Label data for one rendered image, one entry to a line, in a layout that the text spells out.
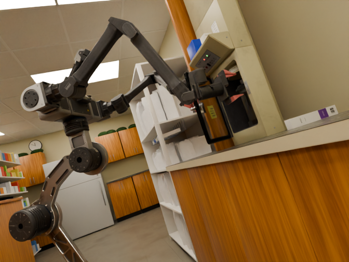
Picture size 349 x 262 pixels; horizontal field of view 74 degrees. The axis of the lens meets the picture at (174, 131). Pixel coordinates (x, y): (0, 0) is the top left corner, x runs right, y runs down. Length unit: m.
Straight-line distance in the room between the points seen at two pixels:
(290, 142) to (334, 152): 0.10
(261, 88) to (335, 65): 0.38
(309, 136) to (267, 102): 0.66
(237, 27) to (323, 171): 0.91
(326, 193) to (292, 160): 0.11
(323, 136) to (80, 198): 5.57
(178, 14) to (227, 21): 0.50
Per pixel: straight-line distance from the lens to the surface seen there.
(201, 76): 0.98
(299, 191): 0.75
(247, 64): 1.28
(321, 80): 1.50
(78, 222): 5.94
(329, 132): 0.58
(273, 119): 1.25
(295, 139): 0.64
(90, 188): 5.85
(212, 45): 1.30
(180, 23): 1.72
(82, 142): 1.44
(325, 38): 1.47
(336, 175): 0.65
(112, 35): 1.13
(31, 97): 1.30
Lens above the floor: 0.96
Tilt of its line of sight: 7 degrees up
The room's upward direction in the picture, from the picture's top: 18 degrees counter-clockwise
